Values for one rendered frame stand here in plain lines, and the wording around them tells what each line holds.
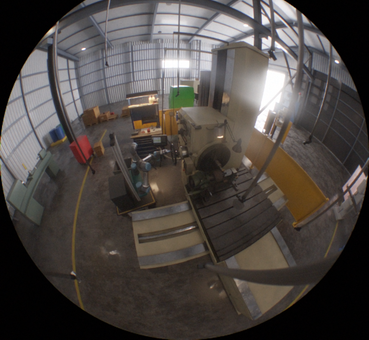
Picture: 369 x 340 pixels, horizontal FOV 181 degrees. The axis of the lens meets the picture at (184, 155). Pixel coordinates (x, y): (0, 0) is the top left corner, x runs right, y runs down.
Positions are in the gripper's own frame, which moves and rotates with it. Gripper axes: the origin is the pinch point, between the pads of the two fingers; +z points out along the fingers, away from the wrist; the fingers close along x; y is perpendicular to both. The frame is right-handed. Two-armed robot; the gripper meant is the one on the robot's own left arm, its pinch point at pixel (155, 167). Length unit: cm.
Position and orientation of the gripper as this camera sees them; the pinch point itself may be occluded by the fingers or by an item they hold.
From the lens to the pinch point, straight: 250.2
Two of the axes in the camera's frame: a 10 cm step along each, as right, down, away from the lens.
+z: 4.0, 6.8, 6.2
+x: -3.6, -5.0, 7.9
